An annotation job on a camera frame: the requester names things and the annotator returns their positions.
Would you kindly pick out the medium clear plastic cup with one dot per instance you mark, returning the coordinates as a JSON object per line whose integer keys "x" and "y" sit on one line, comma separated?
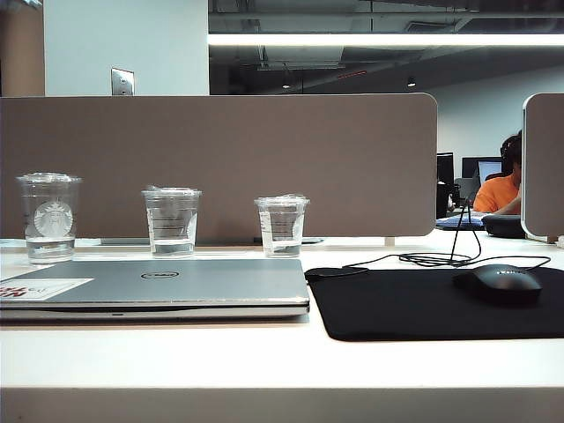
{"x": 172, "y": 220}

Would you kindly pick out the small clear plastic cup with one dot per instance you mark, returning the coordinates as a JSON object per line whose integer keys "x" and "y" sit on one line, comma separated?
{"x": 282, "y": 229}

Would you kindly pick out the silver Dell laptop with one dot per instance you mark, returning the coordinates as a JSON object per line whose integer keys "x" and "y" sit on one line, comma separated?
{"x": 198, "y": 286}

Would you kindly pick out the large clear logo plastic cup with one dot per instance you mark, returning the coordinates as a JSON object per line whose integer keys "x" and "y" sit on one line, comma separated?
{"x": 48, "y": 247}

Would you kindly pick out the wide brown desk divider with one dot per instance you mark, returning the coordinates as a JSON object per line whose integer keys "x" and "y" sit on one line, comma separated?
{"x": 264, "y": 145}

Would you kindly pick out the black mouse pad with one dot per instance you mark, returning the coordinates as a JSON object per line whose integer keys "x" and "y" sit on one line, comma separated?
{"x": 396, "y": 308}

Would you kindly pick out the black background monitor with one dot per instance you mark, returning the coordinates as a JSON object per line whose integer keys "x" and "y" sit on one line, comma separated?
{"x": 445, "y": 169}

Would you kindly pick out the blue cloth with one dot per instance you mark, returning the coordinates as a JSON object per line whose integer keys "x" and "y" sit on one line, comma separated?
{"x": 458, "y": 222}

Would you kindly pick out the ceiling light strip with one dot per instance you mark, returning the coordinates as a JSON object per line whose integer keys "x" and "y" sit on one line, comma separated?
{"x": 352, "y": 39}

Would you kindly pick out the lit background monitor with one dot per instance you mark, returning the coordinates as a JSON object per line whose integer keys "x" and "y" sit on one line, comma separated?
{"x": 489, "y": 169}

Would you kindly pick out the person in orange shirt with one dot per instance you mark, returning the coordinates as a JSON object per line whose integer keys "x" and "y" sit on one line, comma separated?
{"x": 493, "y": 194}

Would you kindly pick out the black zip case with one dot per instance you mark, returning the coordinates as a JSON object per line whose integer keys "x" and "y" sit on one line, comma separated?
{"x": 502, "y": 224}

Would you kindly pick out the black computer mouse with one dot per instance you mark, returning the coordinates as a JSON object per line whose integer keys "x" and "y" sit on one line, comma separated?
{"x": 498, "y": 284}

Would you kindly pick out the narrow brown desk divider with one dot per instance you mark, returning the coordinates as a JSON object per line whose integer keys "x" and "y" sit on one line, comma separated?
{"x": 546, "y": 167}

